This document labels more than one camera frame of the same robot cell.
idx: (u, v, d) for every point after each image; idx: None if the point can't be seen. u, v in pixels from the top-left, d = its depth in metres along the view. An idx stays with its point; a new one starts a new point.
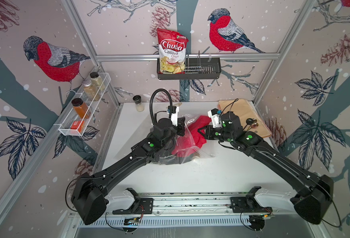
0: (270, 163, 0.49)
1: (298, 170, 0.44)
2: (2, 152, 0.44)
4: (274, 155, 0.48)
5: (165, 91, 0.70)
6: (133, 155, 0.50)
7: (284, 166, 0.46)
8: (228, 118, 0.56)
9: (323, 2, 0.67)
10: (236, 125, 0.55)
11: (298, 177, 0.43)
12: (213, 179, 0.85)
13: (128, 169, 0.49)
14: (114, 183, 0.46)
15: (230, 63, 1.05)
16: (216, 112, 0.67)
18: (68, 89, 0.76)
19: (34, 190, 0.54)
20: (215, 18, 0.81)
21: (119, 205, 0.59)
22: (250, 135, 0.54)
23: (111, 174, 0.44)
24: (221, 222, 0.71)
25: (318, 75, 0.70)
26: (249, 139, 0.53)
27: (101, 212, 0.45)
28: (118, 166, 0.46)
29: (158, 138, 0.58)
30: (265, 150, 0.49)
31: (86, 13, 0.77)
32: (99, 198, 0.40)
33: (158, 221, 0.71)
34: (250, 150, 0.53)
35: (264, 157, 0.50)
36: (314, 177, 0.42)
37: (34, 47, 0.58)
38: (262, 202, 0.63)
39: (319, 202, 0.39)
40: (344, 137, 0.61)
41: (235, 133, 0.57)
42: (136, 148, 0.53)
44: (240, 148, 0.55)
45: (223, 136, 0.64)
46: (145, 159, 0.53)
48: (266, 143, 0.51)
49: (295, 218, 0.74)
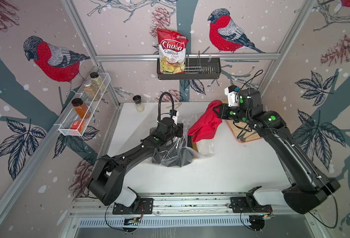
0: (284, 151, 0.44)
1: (311, 167, 0.41)
2: (2, 152, 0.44)
4: (293, 145, 0.43)
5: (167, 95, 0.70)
6: (144, 145, 0.57)
7: (299, 159, 0.42)
8: (247, 93, 0.49)
9: (323, 2, 0.68)
10: (255, 102, 0.49)
11: (309, 174, 0.40)
12: (213, 179, 0.85)
13: (143, 153, 0.55)
14: (132, 164, 0.51)
15: (230, 63, 1.05)
16: (234, 89, 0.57)
18: (68, 89, 0.76)
19: (34, 190, 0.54)
20: (216, 18, 0.81)
21: (124, 199, 0.59)
22: (274, 116, 0.47)
23: (130, 156, 0.49)
24: (221, 222, 0.71)
25: (318, 75, 0.70)
26: (272, 119, 0.46)
27: (117, 192, 0.47)
28: (132, 151, 0.51)
29: (162, 133, 0.67)
30: (284, 137, 0.44)
31: (86, 13, 0.77)
32: (121, 174, 0.44)
33: (157, 221, 0.71)
34: (267, 133, 0.47)
35: (279, 144, 0.45)
36: (324, 178, 0.40)
37: (35, 47, 0.58)
38: (261, 200, 0.63)
39: (318, 202, 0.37)
40: (344, 137, 0.61)
41: (253, 111, 0.50)
42: (145, 139, 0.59)
44: (256, 127, 0.47)
45: (238, 116, 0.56)
46: (156, 147, 0.60)
48: (287, 129, 0.45)
49: (295, 219, 0.73)
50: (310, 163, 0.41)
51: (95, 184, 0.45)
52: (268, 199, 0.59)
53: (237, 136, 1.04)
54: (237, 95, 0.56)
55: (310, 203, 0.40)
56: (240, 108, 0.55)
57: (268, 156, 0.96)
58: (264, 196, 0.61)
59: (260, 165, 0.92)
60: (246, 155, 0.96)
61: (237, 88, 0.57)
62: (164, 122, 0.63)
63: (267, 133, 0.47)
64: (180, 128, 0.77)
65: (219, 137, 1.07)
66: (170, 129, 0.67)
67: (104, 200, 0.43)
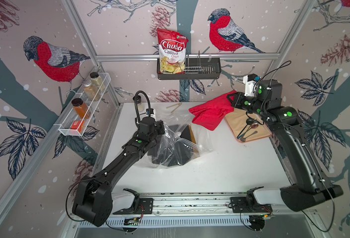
0: (292, 149, 0.43)
1: (315, 169, 0.40)
2: (3, 152, 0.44)
4: (303, 145, 0.42)
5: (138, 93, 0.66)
6: (126, 151, 0.53)
7: (305, 158, 0.41)
8: (267, 83, 0.47)
9: (323, 2, 0.68)
10: (274, 94, 0.47)
11: (312, 175, 0.40)
12: (213, 179, 0.85)
13: (126, 163, 0.51)
14: (116, 178, 0.48)
15: (230, 63, 1.05)
16: (253, 78, 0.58)
18: (68, 89, 0.76)
19: (34, 190, 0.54)
20: (215, 18, 0.81)
21: (123, 202, 0.58)
22: (292, 111, 0.45)
23: (113, 170, 0.46)
24: (221, 222, 0.71)
25: (318, 75, 0.70)
26: (288, 115, 0.45)
27: (108, 208, 0.44)
28: (114, 164, 0.48)
29: (144, 133, 0.63)
30: (297, 135, 0.43)
31: (86, 13, 0.77)
32: (106, 193, 0.41)
33: (157, 221, 0.71)
34: (279, 129, 0.45)
35: (289, 141, 0.43)
36: (327, 182, 0.39)
37: (35, 47, 0.58)
38: (260, 198, 0.63)
39: (314, 203, 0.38)
40: (344, 137, 0.61)
41: (270, 103, 0.49)
42: (126, 146, 0.56)
44: (270, 120, 0.46)
45: (252, 107, 0.55)
46: (139, 152, 0.57)
48: (301, 128, 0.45)
49: (295, 219, 0.73)
50: (315, 164, 0.40)
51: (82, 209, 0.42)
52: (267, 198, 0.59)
53: (237, 136, 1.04)
54: (255, 85, 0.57)
55: (306, 202, 0.40)
56: (256, 99, 0.53)
57: (268, 156, 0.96)
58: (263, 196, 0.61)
59: (260, 165, 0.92)
60: (246, 155, 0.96)
61: (256, 77, 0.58)
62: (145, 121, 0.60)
63: (279, 127, 0.45)
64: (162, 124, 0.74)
65: (219, 136, 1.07)
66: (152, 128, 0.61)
67: (95, 222, 0.41)
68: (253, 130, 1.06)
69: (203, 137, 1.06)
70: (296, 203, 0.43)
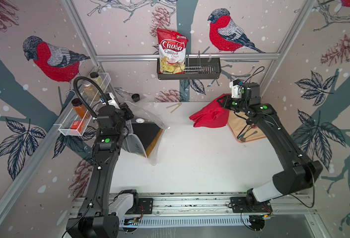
0: (271, 134, 0.50)
1: (293, 147, 0.45)
2: (2, 152, 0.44)
4: (279, 129, 0.49)
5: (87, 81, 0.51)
6: (100, 163, 0.45)
7: (282, 139, 0.47)
8: (247, 85, 0.58)
9: (323, 2, 0.68)
10: (253, 93, 0.58)
11: (290, 152, 0.45)
12: (213, 179, 0.85)
13: (107, 174, 0.43)
14: (106, 198, 0.42)
15: (230, 63, 1.05)
16: (237, 83, 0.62)
18: (68, 89, 0.76)
19: (33, 190, 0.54)
20: (216, 18, 0.81)
21: (125, 207, 0.57)
22: (266, 105, 0.55)
23: (98, 194, 0.40)
24: (221, 222, 0.71)
25: (318, 75, 0.70)
26: (263, 108, 0.54)
27: (116, 222, 0.44)
28: (95, 184, 0.41)
29: (109, 128, 0.52)
30: (273, 122, 0.51)
31: (86, 13, 0.77)
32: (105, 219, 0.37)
33: (157, 221, 0.71)
34: (258, 120, 0.54)
35: (268, 128, 0.51)
36: (306, 157, 0.44)
37: (34, 47, 0.58)
38: (260, 196, 0.63)
39: (295, 175, 0.43)
40: (344, 137, 0.61)
41: (251, 101, 0.59)
42: (96, 154, 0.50)
44: (249, 114, 0.56)
45: (239, 106, 0.65)
46: (114, 154, 0.47)
48: (277, 117, 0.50)
49: (295, 218, 0.74)
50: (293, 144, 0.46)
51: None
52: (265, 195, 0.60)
53: (237, 136, 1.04)
54: (240, 89, 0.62)
55: (291, 179, 0.43)
56: (241, 99, 0.63)
57: (268, 156, 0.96)
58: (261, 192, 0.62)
59: (260, 165, 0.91)
60: (246, 155, 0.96)
61: (241, 82, 0.60)
62: (104, 114, 0.47)
63: (258, 119, 0.54)
64: (126, 105, 0.61)
65: (180, 138, 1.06)
66: (114, 118, 0.51)
67: None
68: (253, 130, 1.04)
69: (203, 137, 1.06)
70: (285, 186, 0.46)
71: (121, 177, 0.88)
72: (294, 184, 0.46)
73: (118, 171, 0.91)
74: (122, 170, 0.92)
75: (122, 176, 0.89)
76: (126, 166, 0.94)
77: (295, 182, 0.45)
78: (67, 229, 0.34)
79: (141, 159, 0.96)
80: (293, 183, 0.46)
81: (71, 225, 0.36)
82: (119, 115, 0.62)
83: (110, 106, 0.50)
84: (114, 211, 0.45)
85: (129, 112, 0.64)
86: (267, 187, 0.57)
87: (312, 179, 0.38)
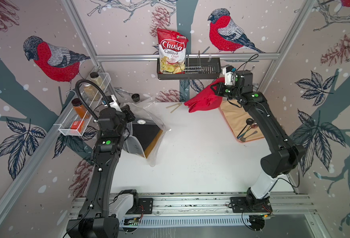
0: (260, 119, 0.53)
1: (279, 132, 0.49)
2: (2, 152, 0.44)
4: (268, 115, 0.52)
5: (86, 82, 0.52)
6: (101, 165, 0.45)
7: (270, 124, 0.51)
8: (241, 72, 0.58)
9: (323, 2, 0.68)
10: (246, 81, 0.59)
11: (276, 137, 0.48)
12: (213, 179, 0.85)
13: (107, 176, 0.44)
14: (107, 200, 0.42)
15: (230, 63, 1.05)
16: (231, 69, 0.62)
18: (68, 89, 0.76)
19: (34, 190, 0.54)
20: (216, 18, 0.81)
21: (124, 208, 0.57)
22: (258, 94, 0.57)
23: (98, 196, 0.40)
24: (221, 222, 0.71)
25: (318, 75, 0.70)
26: (254, 96, 0.56)
27: (116, 224, 0.43)
28: (96, 186, 0.41)
29: (110, 130, 0.52)
30: (263, 109, 0.53)
31: (86, 13, 0.77)
32: (106, 221, 0.37)
33: (157, 221, 0.71)
34: (249, 107, 0.56)
35: (258, 115, 0.54)
36: (291, 141, 0.48)
37: (34, 47, 0.58)
38: (257, 192, 0.64)
39: (280, 158, 0.46)
40: (344, 137, 0.61)
41: (244, 89, 0.60)
42: (97, 156, 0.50)
44: (242, 102, 0.58)
45: (231, 94, 0.66)
46: (115, 156, 0.48)
48: (267, 105, 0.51)
49: (295, 218, 0.74)
50: (280, 130, 0.50)
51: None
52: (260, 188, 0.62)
53: (237, 136, 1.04)
54: (233, 75, 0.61)
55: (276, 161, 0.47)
56: (234, 87, 0.64)
57: (268, 156, 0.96)
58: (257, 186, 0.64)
59: (260, 165, 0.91)
60: (246, 156, 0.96)
61: (234, 68, 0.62)
62: (105, 116, 0.48)
63: (249, 106, 0.56)
64: (129, 108, 0.62)
65: (181, 138, 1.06)
66: (115, 120, 0.52)
67: None
68: (253, 130, 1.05)
69: (202, 137, 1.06)
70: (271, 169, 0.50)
71: (121, 177, 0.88)
72: (279, 166, 0.49)
73: (118, 171, 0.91)
74: (122, 171, 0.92)
75: (122, 177, 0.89)
76: (126, 166, 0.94)
77: (280, 164, 0.48)
78: (67, 230, 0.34)
79: (141, 159, 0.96)
80: (278, 166, 0.48)
81: (71, 226, 0.36)
82: (121, 117, 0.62)
83: (111, 108, 0.51)
84: (114, 213, 0.45)
85: (130, 115, 0.65)
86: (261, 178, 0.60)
87: (296, 161, 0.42)
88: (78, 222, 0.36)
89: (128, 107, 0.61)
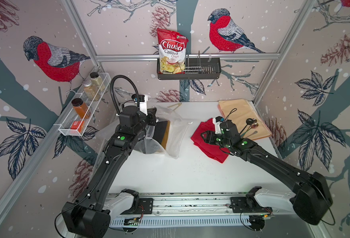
0: (265, 164, 0.52)
1: (288, 169, 0.46)
2: (2, 152, 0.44)
4: (267, 156, 0.52)
5: (124, 78, 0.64)
6: (108, 158, 0.46)
7: (276, 165, 0.49)
8: (226, 126, 0.62)
9: (323, 2, 0.68)
10: (234, 131, 0.62)
11: (289, 175, 0.45)
12: (213, 179, 0.85)
13: (110, 171, 0.44)
14: (104, 195, 0.42)
15: (230, 63, 1.05)
16: (219, 119, 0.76)
18: (68, 89, 0.76)
19: (33, 190, 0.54)
20: (216, 18, 0.81)
21: (121, 207, 0.57)
22: (246, 141, 0.60)
23: (98, 188, 0.41)
24: (221, 222, 0.71)
25: (318, 75, 0.70)
26: (244, 144, 0.59)
27: (107, 221, 0.44)
28: (98, 179, 0.42)
29: (127, 127, 0.54)
30: (259, 153, 0.54)
31: (86, 13, 0.77)
32: (96, 216, 0.38)
33: (157, 221, 0.71)
34: (246, 155, 0.58)
35: (257, 159, 0.54)
36: (304, 175, 0.44)
37: (34, 47, 0.58)
38: (261, 201, 0.63)
39: (309, 198, 0.40)
40: (344, 137, 0.61)
41: (233, 140, 0.63)
42: (109, 148, 0.48)
44: (237, 152, 0.59)
45: (223, 142, 0.68)
46: (124, 153, 0.49)
48: (259, 147, 0.56)
49: (294, 218, 0.74)
50: (288, 167, 0.47)
51: (77, 231, 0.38)
52: (270, 202, 0.59)
53: None
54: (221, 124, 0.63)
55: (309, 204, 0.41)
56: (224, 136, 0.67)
57: None
58: (265, 197, 0.61)
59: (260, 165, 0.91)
60: None
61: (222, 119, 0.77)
62: (126, 113, 0.50)
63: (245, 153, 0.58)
64: (154, 112, 0.62)
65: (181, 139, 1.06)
66: (135, 119, 0.54)
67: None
68: (253, 130, 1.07)
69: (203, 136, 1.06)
70: (307, 212, 0.43)
71: (121, 177, 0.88)
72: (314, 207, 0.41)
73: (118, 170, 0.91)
74: (123, 169, 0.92)
75: (122, 176, 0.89)
76: (127, 166, 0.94)
77: (315, 206, 0.41)
78: (62, 211, 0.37)
79: (141, 159, 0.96)
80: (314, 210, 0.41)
81: (66, 208, 0.38)
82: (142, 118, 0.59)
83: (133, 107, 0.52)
84: (109, 209, 0.46)
85: (153, 119, 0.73)
86: (277, 200, 0.55)
87: (325, 194, 0.44)
88: (72, 207, 0.38)
89: (154, 111, 0.62)
